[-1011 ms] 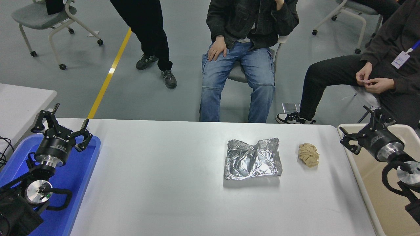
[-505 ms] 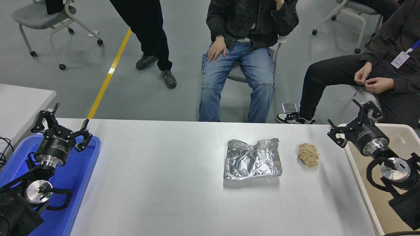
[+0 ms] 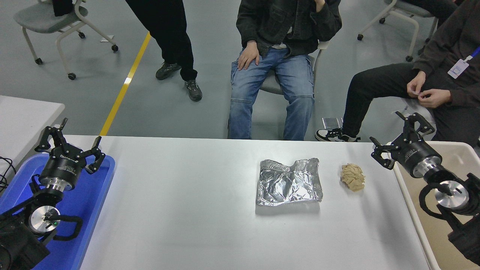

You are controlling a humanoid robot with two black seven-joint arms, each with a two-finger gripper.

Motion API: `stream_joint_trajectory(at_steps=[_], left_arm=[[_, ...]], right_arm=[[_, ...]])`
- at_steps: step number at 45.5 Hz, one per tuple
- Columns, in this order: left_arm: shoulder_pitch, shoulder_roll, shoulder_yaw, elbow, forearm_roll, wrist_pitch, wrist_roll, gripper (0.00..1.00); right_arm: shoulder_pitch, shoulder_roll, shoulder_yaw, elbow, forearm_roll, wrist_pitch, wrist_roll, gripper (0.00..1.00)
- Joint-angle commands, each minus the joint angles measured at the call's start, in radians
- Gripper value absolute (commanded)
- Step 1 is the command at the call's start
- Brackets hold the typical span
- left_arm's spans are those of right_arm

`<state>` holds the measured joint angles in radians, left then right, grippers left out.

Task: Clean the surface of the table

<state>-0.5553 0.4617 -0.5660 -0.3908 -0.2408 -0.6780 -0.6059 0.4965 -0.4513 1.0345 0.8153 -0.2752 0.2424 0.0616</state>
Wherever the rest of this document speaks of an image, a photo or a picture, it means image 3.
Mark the large pale plastic bin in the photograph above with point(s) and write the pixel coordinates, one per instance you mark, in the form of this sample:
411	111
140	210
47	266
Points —
412	232

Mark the tan paper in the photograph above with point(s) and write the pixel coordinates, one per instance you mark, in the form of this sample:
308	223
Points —
353	178

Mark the person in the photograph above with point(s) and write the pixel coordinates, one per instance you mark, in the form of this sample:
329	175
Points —
446	9
172	37
292	82
382	82

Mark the white seat chair black leg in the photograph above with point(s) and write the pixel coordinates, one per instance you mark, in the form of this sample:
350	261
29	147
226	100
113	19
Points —
414	105

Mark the person's hand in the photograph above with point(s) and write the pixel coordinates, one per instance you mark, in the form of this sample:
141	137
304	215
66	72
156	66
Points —
416	84
320	4
248	56
435	98

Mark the shiny metal floor plate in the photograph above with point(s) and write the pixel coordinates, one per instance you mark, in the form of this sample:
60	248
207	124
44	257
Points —
332	123

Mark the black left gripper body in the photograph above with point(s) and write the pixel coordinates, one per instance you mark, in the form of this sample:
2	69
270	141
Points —
62	167

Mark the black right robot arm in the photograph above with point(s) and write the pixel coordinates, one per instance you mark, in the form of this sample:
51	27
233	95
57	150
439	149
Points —
465	232

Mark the blue plastic tray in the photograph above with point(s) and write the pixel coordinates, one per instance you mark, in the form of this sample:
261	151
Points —
90	202

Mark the black garment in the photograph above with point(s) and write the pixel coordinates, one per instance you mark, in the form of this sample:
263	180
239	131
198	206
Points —
62	7

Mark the silver foil tray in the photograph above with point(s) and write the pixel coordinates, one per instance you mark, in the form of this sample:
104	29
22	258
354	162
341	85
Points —
288	183

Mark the white side table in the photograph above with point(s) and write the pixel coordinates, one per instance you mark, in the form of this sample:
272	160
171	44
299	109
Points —
22	123

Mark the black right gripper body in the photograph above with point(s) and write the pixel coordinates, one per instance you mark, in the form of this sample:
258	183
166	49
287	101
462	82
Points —
414	153

